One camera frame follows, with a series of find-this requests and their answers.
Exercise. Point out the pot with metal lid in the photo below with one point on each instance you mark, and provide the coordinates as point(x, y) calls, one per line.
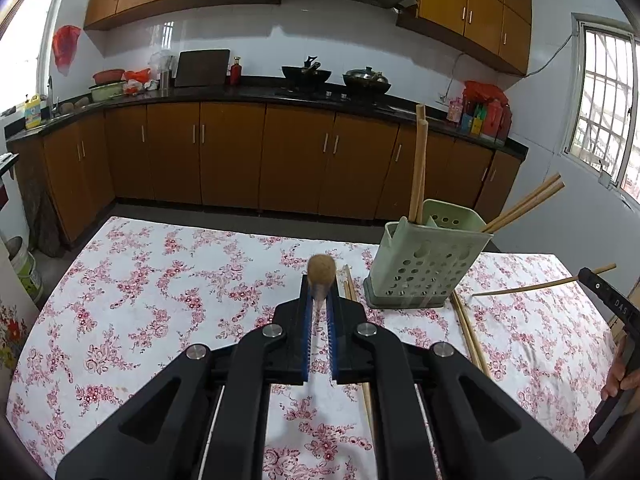
point(366, 80)

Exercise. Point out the dark patterned curtain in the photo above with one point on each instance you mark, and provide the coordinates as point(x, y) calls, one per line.
point(45, 215)

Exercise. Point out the black kitchen countertop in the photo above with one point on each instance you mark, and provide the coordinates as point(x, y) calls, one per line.
point(250, 89)

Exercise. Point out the green perforated utensil holder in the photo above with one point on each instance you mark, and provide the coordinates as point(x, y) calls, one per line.
point(425, 270)

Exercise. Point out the small red bottle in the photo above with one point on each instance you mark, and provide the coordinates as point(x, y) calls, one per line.
point(235, 74)

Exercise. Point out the brown lumpy vegetables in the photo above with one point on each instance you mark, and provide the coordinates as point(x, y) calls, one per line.
point(75, 107)

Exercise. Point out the wall outlet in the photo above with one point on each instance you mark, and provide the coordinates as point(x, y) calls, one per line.
point(442, 98)

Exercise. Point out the pink bottle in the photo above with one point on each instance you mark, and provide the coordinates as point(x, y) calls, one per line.
point(454, 111)

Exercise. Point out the person's right hand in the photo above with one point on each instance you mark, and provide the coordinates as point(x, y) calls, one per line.
point(620, 370)

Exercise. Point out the gas stove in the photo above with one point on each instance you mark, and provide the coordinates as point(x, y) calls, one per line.
point(330, 95)

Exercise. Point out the flower decorated tile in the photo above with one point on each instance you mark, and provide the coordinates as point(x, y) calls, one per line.
point(10, 335)

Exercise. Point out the yellow detergent bottle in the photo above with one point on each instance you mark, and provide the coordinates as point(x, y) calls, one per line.
point(33, 115)

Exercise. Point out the sliding window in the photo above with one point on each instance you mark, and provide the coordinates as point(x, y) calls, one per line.
point(25, 50)

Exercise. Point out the colourful seasoning boxes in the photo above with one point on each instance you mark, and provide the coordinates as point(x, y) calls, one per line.
point(471, 124)

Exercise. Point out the large red plastic bag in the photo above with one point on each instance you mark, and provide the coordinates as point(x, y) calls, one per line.
point(482, 91)

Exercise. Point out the wooden base cabinets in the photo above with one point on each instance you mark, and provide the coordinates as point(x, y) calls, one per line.
point(230, 155)

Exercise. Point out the pink floral tablecloth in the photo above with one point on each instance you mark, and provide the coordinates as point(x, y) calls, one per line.
point(175, 285)

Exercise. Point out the crumpled red plastic bag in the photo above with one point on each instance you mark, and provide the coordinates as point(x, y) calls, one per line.
point(137, 77)

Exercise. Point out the metal cup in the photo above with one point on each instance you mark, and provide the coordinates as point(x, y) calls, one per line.
point(165, 81)

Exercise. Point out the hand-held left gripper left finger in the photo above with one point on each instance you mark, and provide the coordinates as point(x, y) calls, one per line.
point(305, 350)

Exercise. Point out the green basin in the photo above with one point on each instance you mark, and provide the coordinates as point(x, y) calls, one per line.
point(107, 91)

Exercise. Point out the barred window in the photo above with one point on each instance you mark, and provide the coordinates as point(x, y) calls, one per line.
point(605, 100)

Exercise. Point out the red basin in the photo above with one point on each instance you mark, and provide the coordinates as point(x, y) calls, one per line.
point(107, 76)

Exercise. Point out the white wall socket box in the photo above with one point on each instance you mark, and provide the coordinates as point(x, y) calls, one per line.
point(605, 177)

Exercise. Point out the white bucket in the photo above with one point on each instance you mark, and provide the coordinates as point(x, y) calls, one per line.
point(25, 275)

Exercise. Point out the black wok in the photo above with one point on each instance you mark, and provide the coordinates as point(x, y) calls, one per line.
point(305, 76)

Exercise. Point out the hanging red plastic bag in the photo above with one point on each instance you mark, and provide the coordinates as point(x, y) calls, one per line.
point(66, 45)

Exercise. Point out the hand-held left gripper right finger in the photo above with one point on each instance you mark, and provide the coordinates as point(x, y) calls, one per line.
point(330, 350)

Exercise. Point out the dark cutting board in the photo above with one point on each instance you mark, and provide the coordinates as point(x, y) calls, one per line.
point(202, 67)

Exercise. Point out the metal faucet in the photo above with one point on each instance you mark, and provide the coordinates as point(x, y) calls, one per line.
point(50, 95)

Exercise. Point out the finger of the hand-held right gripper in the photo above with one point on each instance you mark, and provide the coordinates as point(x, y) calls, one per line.
point(592, 282)

